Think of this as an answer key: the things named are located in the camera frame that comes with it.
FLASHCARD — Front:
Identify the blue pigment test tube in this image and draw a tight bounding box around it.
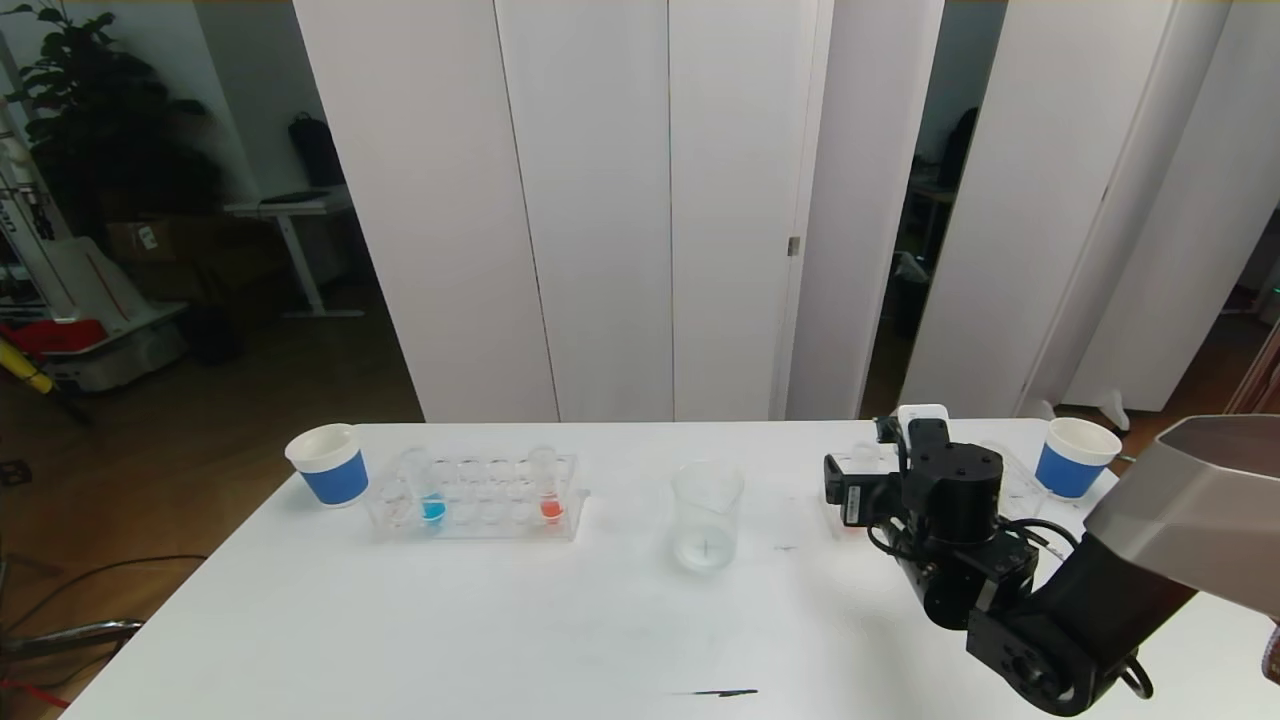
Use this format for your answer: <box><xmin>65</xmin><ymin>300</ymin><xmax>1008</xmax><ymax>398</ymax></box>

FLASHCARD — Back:
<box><xmin>400</xmin><ymin>447</ymin><xmax>448</xmax><ymax>524</ymax></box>

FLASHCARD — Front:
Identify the clear glass beaker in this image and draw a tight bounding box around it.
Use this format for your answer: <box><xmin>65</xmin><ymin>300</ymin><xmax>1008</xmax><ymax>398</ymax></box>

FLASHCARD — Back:
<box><xmin>670</xmin><ymin>460</ymin><xmax>746</xmax><ymax>573</ymax></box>

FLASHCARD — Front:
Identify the clear acrylic test tube rack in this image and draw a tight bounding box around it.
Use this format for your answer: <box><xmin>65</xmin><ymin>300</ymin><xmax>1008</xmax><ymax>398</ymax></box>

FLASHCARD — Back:
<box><xmin>366</xmin><ymin>452</ymin><xmax>591</xmax><ymax>542</ymax></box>
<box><xmin>818</xmin><ymin>443</ymin><xmax>1048</xmax><ymax>541</ymax></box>

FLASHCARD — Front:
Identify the white folding partition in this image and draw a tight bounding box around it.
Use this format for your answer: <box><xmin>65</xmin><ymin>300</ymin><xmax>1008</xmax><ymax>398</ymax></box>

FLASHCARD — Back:
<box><xmin>895</xmin><ymin>0</ymin><xmax>1280</xmax><ymax>433</ymax></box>
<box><xmin>293</xmin><ymin>0</ymin><xmax>944</xmax><ymax>424</ymax></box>

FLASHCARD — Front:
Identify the white blue paper cup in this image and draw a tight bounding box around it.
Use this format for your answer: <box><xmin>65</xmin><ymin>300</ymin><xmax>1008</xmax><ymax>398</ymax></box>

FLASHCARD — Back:
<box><xmin>1035</xmin><ymin>417</ymin><xmax>1123</xmax><ymax>499</ymax></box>
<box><xmin>284</xmin><ymin>423</ymin><xmax>369</xmax><ymax>509</ymax></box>

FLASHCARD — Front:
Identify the white office desk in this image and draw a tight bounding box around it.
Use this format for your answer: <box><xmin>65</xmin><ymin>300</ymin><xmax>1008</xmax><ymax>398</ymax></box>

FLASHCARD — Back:
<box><xmin>224</xmin><ymin>188</ymin><xmax>366</xmax><ymax>321</ymax></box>

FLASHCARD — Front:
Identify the black backpack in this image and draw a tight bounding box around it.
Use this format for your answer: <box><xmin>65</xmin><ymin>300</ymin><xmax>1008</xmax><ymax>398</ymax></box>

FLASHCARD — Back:
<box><xmin>289</xmin><ymin>113</ymin><xmax>346</xmax><ymax>191</ymax></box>

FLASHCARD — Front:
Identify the brown cardboard box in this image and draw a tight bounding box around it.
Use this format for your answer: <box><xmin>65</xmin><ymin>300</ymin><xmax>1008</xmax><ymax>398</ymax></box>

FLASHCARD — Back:
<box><xmin>108</xmin><ymin>220</ymin><xmax>216</xmax><ymax>266</ymax></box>

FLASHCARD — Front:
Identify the white machine with column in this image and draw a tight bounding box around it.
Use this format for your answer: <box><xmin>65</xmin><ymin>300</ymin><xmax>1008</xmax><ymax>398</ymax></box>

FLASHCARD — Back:
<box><xmin>0</xmin><ymin>100</ymin><xmax>191</xmax><ymax>396</ymax></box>

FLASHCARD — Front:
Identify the red flat item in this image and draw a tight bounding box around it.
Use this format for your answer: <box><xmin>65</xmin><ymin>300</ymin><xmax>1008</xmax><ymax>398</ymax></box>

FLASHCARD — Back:
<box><xmin>0</xmin><ymin>320</ymin><xmax>109</xmax><ymax>358</ymax></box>

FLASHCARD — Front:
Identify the dark green potted plant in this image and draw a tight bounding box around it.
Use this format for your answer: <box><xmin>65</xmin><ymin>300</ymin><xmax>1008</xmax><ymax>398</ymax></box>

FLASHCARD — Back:
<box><xmin>3</xmin><ymin>0</ymin><xmax>226</xmax><ymax>241</ymax></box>

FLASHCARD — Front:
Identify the yellow black tool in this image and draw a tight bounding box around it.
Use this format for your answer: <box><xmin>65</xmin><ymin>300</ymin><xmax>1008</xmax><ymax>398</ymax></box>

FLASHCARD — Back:
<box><xmin>0</xmin><ymin>335</ymin><xmax>56</xmax><ymax>396</ymax></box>

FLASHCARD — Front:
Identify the grey metal floor leg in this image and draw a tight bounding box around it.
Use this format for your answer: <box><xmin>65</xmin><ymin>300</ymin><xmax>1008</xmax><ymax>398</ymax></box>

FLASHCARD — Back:
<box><xmin>0</xmin><ymin>620</ymin><xmax>146</xmax><ymax>661</ymax></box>

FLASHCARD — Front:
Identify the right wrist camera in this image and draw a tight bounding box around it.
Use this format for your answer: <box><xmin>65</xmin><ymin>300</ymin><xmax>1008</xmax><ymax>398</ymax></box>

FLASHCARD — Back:
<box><xmin>895</xmin><ymin>404</ymin><xmax>953</xmax><ymax>451</ymax></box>

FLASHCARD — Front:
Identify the black floor cable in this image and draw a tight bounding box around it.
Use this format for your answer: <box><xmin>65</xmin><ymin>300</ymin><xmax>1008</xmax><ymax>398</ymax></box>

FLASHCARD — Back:
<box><xmin>0</xmin><ymin>555</ymin><xmax>209</xmax><ymax>641</ymax></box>

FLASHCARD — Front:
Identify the red cable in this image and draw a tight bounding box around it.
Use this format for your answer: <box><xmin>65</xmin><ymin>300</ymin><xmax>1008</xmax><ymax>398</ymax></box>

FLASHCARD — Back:
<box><xmin>0</xmin><ymin>680</ymin><xmax>71</xmax><ymax>711</ymax></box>

